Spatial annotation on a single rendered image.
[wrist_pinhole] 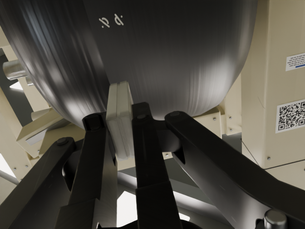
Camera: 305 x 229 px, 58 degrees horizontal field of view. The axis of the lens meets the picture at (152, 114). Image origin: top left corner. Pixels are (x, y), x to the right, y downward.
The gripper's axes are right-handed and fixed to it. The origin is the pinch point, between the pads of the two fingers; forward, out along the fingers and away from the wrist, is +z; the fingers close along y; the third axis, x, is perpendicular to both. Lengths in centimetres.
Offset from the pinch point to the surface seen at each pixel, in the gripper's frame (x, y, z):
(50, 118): -27, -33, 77
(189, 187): -265, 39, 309
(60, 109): -4.2, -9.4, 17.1
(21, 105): -226, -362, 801
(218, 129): -39, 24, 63
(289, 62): -10.3, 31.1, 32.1
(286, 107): -21, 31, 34
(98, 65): 1.5, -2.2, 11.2
